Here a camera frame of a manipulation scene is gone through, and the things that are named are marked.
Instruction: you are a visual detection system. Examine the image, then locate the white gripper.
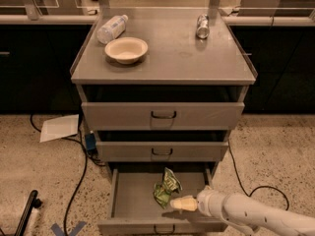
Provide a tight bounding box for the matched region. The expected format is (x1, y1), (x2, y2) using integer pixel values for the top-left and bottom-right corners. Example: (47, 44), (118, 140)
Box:
(170, 185), (226, 217)

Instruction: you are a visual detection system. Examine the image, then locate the green jalapeno chip bag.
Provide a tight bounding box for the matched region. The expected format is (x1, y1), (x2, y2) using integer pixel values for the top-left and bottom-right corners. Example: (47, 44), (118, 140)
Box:
(153, 167), (182, 209)

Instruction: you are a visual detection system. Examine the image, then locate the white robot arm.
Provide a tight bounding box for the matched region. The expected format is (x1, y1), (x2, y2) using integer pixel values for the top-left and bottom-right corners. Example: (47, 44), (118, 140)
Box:
(170, 186), (315, 236)

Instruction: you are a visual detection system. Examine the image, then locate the grey bottom drawer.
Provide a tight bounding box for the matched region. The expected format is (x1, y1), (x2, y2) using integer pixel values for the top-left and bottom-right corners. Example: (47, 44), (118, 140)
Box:
(98, 164), (226, 236)

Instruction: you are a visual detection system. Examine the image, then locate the grey drawer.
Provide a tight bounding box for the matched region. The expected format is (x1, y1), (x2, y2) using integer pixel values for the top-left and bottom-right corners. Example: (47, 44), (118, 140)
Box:
(82, 102), (244, 131)
(98, 164), (226, 236)
(96, 142), (228, 162)

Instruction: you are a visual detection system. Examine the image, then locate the grey middle drawer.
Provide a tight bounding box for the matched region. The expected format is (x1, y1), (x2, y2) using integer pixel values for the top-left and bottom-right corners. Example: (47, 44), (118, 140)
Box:
(96, 142), (228, 162)

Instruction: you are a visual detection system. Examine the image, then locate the grey drawer cabinet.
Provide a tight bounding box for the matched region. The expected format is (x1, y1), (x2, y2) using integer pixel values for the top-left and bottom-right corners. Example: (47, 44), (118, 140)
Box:
(71, 8), (256, 170)

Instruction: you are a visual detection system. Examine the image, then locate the grey top drawer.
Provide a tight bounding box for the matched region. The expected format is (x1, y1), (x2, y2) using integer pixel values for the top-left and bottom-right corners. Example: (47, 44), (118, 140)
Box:
(82, 102), (244, 131)

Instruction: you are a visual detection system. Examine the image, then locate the long dark background counter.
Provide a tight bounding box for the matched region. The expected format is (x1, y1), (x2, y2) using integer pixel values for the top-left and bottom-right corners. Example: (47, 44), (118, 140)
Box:
(0, 24), (315, 114)

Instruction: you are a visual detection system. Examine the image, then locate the blue power adapter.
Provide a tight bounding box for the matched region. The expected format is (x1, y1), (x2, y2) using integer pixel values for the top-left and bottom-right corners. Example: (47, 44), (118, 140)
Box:
(85, 133), (96, 153)

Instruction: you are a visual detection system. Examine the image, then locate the black bar object bottom left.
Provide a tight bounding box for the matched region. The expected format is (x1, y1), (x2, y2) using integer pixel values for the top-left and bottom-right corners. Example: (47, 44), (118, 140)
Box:
(14, 190), (42, 236)

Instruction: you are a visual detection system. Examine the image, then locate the white paper sheet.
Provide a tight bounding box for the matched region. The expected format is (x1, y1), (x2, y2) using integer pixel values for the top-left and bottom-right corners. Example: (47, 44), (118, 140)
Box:
(39, 114), (79, 143)

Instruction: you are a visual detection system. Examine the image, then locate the white paper bowl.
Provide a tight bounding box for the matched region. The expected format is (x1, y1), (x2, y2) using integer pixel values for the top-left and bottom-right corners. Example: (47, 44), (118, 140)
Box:
(104, 37), (149, 65)

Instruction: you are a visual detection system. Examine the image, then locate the silver soda can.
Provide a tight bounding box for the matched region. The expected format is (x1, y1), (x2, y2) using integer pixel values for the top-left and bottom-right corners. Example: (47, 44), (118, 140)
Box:
(196, 14), (210, 39)

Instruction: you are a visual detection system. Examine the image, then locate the clear plastic water bottle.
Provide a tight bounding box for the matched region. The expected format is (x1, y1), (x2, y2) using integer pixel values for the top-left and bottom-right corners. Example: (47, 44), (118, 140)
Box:
(96, 15), (129, 44)

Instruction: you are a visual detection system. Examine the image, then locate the background table right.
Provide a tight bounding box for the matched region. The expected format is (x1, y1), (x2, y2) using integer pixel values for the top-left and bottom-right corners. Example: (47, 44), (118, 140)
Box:
(238, 0), (315, 17)

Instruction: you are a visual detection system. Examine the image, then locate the black cable on right floor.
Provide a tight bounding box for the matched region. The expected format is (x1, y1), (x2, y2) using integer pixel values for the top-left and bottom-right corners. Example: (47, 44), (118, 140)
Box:
(226, 141), (290, 211)

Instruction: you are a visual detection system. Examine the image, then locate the black cable on floor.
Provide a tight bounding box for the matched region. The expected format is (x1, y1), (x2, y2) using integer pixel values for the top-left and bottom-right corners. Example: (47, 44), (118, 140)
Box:
(226, 141), (290, 211)
(29, 113), (106, 236)

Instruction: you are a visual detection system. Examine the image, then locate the black cable on left floor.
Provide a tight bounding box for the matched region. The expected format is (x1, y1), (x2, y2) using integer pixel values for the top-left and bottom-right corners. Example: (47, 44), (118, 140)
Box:
(29, 113), (106, 236)

